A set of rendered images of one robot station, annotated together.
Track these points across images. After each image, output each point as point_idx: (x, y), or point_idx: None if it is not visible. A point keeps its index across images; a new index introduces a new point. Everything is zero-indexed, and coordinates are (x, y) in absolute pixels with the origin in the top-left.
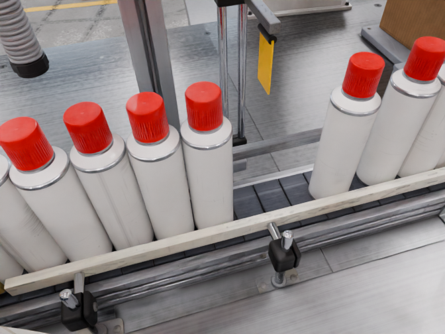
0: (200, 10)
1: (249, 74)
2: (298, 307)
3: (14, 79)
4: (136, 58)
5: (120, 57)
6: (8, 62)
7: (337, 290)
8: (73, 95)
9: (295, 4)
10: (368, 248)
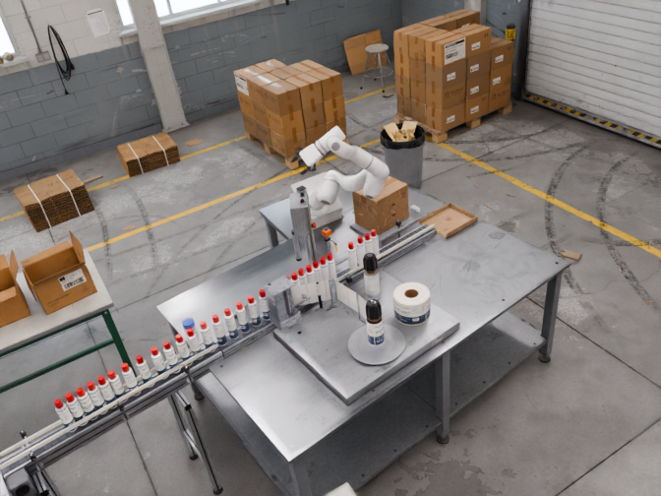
0: (288, 231)
1: (321, 250)
2: (354, 286)
3: (246, 274)
4: (311, 253)
5: (274, 257)
6: (236, 270)
7: (360, 282)
8: (270, 272)
9: (324, 221)
10: None
